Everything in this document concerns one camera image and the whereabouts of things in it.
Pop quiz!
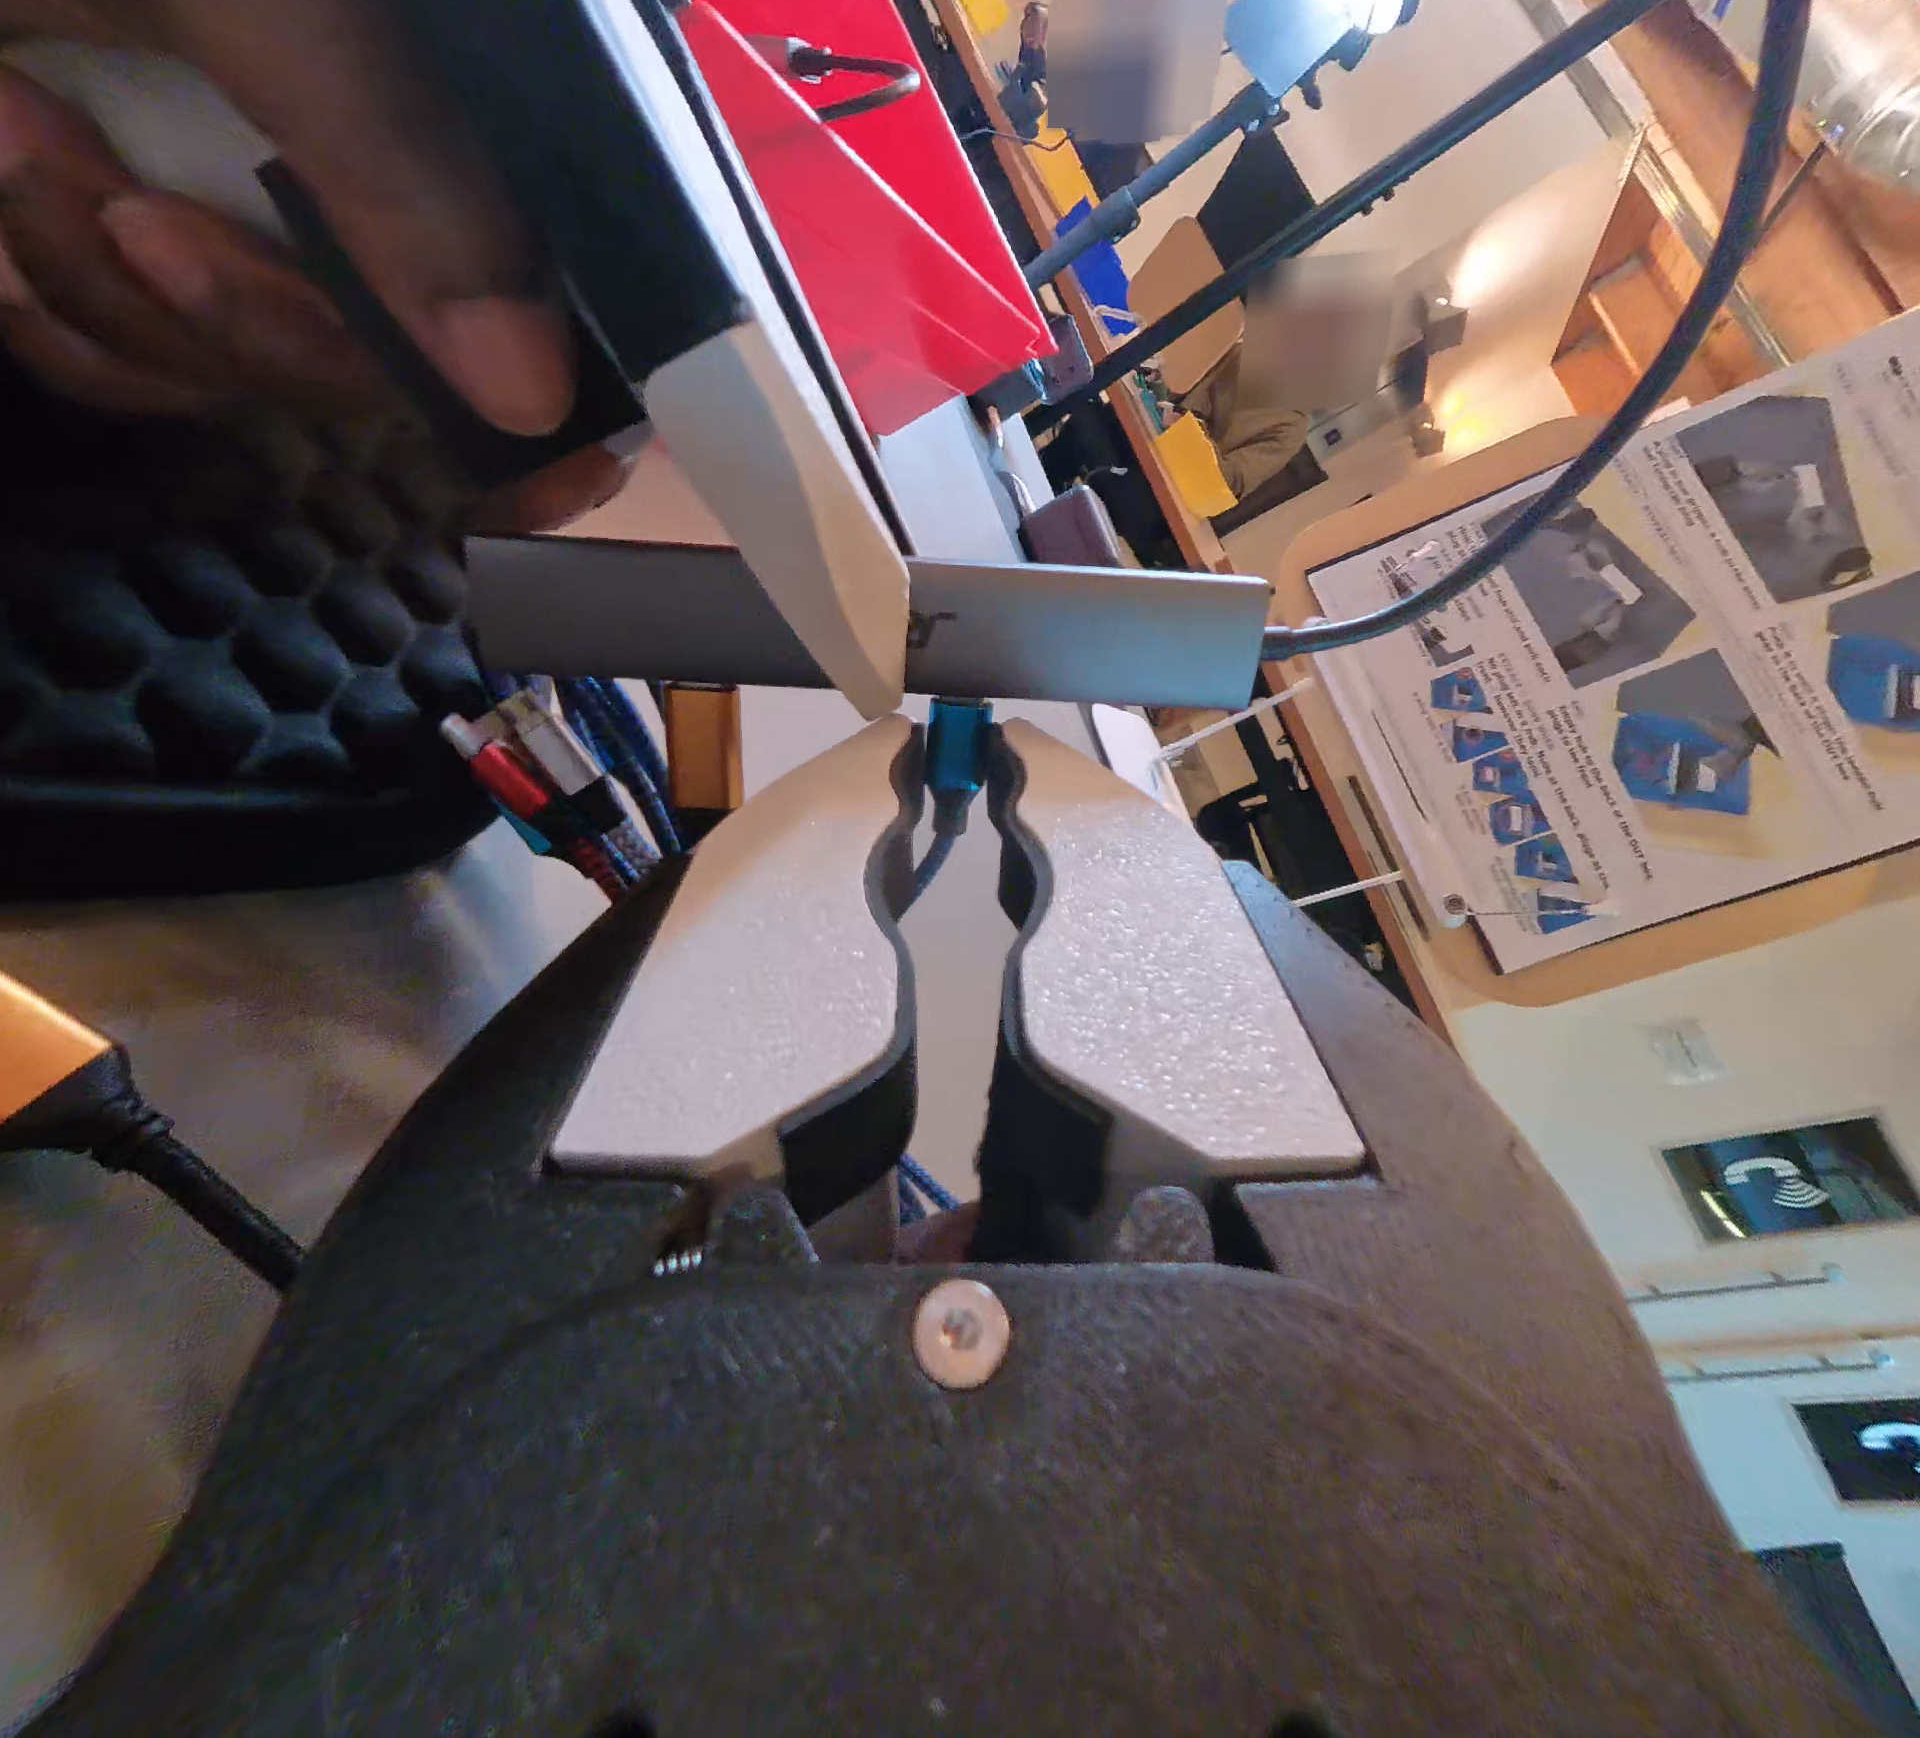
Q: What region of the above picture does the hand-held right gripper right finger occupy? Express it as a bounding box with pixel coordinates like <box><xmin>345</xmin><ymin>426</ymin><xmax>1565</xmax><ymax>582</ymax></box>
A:
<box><xmin>981</xmin><ymin>719</ymin><xmax>1370</xmax><ymax>1258</ymax></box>

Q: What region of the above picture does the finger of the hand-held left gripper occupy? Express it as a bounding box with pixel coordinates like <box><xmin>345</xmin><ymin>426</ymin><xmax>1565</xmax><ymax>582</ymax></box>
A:
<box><xmin>645</xmin><ymin>320</ymin><xmax>919</xmax><ymax>720</ymax></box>

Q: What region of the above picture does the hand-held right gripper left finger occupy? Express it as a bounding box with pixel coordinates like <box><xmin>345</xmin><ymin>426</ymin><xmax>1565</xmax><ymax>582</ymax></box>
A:
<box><xmin>546</xmin><ymin>712</ymin><xmax>922</xmax><ymax>1226</ymax></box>

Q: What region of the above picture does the red divided plastic bin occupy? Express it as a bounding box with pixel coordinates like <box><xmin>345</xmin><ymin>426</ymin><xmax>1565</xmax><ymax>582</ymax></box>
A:
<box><xmin>675</xmin><ymin>0</ymin><xmax>1052</xmax><ymax>439</ymax></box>

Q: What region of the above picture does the bundle of cables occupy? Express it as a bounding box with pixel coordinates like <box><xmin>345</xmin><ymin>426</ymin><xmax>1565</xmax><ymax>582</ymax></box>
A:
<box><xmin>558</xmin><ymin>676</ymin><xmax>1002</xmax><ymax>1226</ymax></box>

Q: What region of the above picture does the grey USB hub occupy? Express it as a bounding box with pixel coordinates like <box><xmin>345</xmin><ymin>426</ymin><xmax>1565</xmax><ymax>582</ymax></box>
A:
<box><xmin>465</xmin><ymin>534</ymin><xmax>1275</xmax><ymax>719</ymax></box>

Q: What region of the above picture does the orange-plug black USB cable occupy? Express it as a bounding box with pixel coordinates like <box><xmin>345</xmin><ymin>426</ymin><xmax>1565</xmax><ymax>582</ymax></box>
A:
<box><xmin>0</xmin><ymin>684</ymin><xmax>748</xmax><ymax>1295</ymax></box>

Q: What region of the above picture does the person's left hand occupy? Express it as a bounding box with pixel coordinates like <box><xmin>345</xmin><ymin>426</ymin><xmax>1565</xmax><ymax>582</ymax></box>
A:
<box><xmin>0</xmin><ymin>0</ymin><xmax>651</xmax><ymax>532</ymax></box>

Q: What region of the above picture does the blue storage bin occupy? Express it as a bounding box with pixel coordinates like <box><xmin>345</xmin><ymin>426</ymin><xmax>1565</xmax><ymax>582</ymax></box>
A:
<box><xmin>1056</xmin><ymin>200</ymin><xmax>1147</xmax><ymax>339</ymax></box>

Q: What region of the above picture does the black light stand pole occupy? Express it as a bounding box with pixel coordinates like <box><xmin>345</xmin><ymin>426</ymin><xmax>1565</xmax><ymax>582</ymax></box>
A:
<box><xmin>1026</xmin><ymin>81</ymin><xmax>1278</xmax><ymax>289</ymax></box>

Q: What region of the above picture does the tan rounded board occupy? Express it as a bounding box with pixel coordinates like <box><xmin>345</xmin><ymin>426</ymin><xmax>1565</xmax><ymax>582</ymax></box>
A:
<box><xmin>1272</xmin><ymin>411</ymin><xmax>1920</xmax><ymax>1013</ymax></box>

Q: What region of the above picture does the printed instruction sheet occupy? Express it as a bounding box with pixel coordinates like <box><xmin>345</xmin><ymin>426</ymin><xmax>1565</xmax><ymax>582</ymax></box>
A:
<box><xmin>1305</xmin><ymin>312</ymin><xmax>1920</xmax><ymax>978</ymax></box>

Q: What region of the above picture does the black foam pad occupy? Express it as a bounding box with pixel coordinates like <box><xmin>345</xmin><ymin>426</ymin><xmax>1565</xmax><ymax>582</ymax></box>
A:
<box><xmin>0</xmin><ymin>343</ymin><xmax>504</xmax><ymax>904</ymax></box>

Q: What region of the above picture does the black boom pole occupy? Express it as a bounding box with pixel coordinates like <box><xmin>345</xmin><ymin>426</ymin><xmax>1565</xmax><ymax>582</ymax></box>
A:
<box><xmin>1103</xmin><ymin>0</ymin><xmax>1795</xmax><ymax>382</ymax></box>

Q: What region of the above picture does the thin black cable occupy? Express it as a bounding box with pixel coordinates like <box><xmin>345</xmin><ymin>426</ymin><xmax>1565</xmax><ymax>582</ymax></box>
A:
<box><xmin>746</xmin><ymin>33</ymin><xmax>924</xmax><ymax>124</ymax></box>

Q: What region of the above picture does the silver-plug cable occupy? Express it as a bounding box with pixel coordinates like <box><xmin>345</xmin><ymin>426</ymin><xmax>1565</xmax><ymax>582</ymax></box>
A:
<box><xmin>492</xmin><ymin>693</ymin><xmax>636</xmax><ymax>840</ymax></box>

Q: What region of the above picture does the red braided cable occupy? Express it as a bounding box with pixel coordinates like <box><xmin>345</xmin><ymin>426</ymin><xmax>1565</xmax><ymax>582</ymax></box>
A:
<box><xmin>438</xmin><ymin>712</ymin><xmax>632</xmax><ymax>904</ymax></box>

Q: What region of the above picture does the black wall sign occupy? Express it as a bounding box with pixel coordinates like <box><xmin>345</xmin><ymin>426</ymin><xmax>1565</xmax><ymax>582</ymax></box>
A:
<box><xmin>1662</xmin><ymin>1114</ymin><xmax>1920</xmax><ymax>1246</ymax></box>
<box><xmin>1792</xmin><ymin>1392</ymin><xmax>1920</xmax><ymax>1508</ymax></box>

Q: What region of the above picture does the silver air duct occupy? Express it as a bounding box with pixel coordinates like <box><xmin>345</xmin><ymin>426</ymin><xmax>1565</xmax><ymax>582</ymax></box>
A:
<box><xmin>1801</xmin><ymin>13</ymin><xmax>1920</xmax><ymax>196</ymax></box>

